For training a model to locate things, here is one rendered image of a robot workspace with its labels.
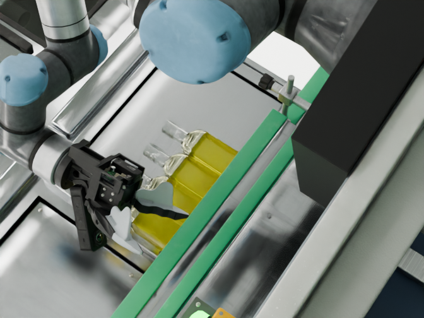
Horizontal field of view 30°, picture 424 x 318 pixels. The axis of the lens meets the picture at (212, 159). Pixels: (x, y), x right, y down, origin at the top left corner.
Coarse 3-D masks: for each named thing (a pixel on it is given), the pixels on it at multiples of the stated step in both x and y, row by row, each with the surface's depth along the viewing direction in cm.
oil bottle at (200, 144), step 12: (192, 132) 149; (204, 132) 149; (192, 144) 148; (204, 144) 148; (216, 144) 148; (192, 156) 148; (204, 156) 147; (216, 156) 147; (228, 156) 147; (216, 168) 146
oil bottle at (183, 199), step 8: (160, 176) 146; (152, 184) 145; (176, 184) 145; (176, 192) 144; (184, 192) 144; (192, 192) 145; (176, 200) 144; (184, 200) 144; (192, 200) 144; (200, 200) 144; (184, 208) 143; (192, 208) 143
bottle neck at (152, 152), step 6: (150, 144) 150; (144, 150) 150; (150, 150) 149; (156, 150) 149; (162, 150) 150; (150, 156) 150; (156, 156) 149; (162, 156) 149; (168, 156) 149; (156, 162) 149; (162, 162) 149
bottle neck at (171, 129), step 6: (168, 126) 151; (174, 126) 151; (162, 132) 152; (168, 132) 151; (174, 132) 151; (180, 132) 151; (186, 132) 151; (174, 138) 151; (180, 138) 150; (180, 144) 151
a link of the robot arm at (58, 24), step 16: (48, 0) 123; (64, 0) 123; (80, 0) 125; (48, 16) 124; (64, 16) 124; (80, 16) 126; (48, 32) 127; (64, 32) 126; (80, 32) 127; (96, 32) 132; (48, 48) 128; (64, 48) 127; (80, 48) 128; (96, 48) 131; (64, 64) 126; (80, 64) 129; (96, 64) 133
